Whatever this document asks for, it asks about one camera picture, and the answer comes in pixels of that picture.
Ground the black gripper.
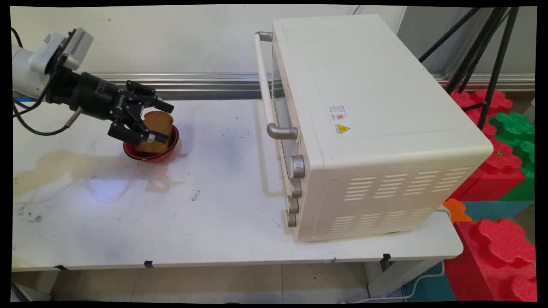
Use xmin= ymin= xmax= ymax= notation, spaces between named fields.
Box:
xmin=46 ymin=64 xmax=175 ymax=146

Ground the glass oven door with handle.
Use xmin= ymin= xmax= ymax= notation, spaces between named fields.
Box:
xmin=254 ymin=31 xmax=300 ymax=225

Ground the brown bread slice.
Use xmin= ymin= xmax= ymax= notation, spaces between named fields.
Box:
xmin=136 ymin=111 xmax=174 ymax=154

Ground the red bowl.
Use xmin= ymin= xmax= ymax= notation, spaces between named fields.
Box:
xmin=123 ymin=125 xmax=179 ymax=163

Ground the large silver oven knob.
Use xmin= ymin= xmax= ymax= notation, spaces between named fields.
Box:
xmin=291 ymin=155 xmax=306 ymax=179

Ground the yellow warning sticker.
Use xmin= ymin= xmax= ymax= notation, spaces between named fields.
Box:
xmin=328 ymin=105 xmax=351 ymax=135

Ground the cream toaster oven body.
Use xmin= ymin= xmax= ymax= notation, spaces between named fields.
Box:
xmin=272 ymin=14 xmax=494 ymax=244

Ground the white table leg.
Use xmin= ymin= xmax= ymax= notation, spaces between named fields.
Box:
xmin=365 ymin=258 xmax=444 ymax=298

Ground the orange foam block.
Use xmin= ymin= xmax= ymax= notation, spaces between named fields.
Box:
xmin=443 ymin=198 xmax=474 ymax=224

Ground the teal floor mat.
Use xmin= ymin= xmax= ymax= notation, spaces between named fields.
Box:
xmin=402 ymin=263 xmax=457 ymax=302

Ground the large red foam block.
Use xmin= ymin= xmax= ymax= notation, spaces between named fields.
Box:
xmin=447 ymin=140 xmax=526 ymax=201

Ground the black tripod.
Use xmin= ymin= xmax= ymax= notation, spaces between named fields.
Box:
xmin=419 ymin=6 xmax=520 ymax=131

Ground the teal foam block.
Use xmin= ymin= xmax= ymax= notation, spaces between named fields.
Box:
xmin=460 ymin=201 xmax=535 ymax=221

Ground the green foam block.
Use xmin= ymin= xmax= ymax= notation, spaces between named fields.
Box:
xmin=488 ymin=112 xmax=536 ymax=201

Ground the red foam block with knobs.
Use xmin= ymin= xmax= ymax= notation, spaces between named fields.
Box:
xmin=444 ymin=218 xmax=537 ymax=302

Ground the aluminium wall rail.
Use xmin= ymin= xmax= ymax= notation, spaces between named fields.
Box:
xmin=92 ymin=73 xmax=536 ymax=93

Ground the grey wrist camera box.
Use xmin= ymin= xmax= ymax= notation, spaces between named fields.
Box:
xmin=43 ymin=28 xmax=94 ymax=71

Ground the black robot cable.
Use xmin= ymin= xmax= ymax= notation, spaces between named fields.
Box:
xmin=12 ymin=28 xmax=83 ymax=136

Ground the white power cord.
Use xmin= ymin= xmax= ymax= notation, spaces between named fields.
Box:
xmin=355 ymin=205 xmax=453 ymax=303

